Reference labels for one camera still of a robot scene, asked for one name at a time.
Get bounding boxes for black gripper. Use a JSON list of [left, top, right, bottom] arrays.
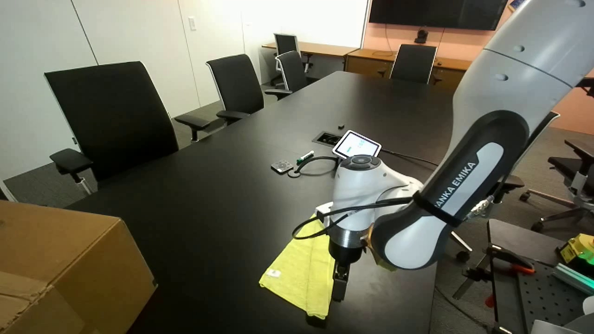
[[327, 238, 368, 305]]

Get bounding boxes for yellow towel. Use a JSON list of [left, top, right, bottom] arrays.
[[259, 219, 340, 323]]

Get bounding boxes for white-framed touch panel tablet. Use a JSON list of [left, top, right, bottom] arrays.
[[331, 128, 385, 162]]

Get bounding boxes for black perforated side table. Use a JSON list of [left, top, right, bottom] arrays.
[[485, 218, 594, 334]]

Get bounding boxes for wooden credenza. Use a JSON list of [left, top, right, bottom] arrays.
[[344, 47, 468, 95]]

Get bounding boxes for teal flat object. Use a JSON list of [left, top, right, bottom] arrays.
[[552, 262, 594, 295]]

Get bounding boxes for wooden desk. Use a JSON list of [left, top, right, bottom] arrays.
[[260, 41, 359, 80]]

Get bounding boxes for yellow green small box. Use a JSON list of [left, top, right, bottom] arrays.
[[557, 232, 594, 268]]

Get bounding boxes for large black office chair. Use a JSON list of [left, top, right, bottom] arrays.
[[43, 60, 183, 193]]

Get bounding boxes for large brown cardboard box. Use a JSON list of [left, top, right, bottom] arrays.
[[0, 201, 158, 334]]

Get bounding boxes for black robot wrist cable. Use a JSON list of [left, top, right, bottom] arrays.
[[290, 195, 431, 242]]

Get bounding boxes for black looped cable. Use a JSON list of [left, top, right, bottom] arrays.
[[286, 154, 342, 180]]

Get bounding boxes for black tablet cable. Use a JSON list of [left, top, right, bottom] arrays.
[[381, 149, 439, 171]]

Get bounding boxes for red-handled pliers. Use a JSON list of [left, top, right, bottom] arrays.
[[463, 244, 537, 284]]

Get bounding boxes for black wall television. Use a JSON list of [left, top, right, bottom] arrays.
[[368, 0, 509, 32]]

